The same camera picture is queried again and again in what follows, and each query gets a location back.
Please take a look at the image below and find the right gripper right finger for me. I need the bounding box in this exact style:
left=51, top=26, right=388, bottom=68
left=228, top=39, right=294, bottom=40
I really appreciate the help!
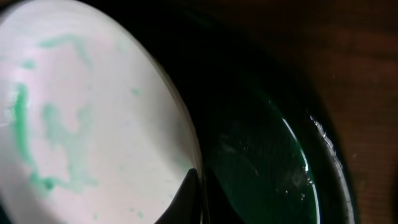
left=205, top=169, right=244, bottom=224

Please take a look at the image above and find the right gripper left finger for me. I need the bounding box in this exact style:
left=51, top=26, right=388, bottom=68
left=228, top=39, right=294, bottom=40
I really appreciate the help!
left=155, top=168, right=201, bottom=224

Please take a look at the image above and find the white plate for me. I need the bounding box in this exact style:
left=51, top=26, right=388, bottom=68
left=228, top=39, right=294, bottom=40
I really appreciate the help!
left=1, top=1, right=202, bottom=223

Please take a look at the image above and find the round dark green tray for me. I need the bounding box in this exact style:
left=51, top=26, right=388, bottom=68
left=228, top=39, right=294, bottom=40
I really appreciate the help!
left=91, top=1, right=359, bottom=223

